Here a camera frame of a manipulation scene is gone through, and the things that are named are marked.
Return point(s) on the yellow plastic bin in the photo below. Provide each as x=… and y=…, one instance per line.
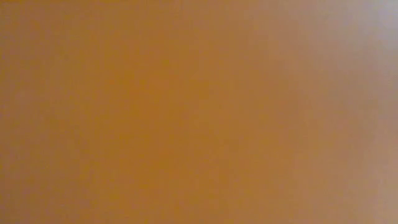
x=155, y=124

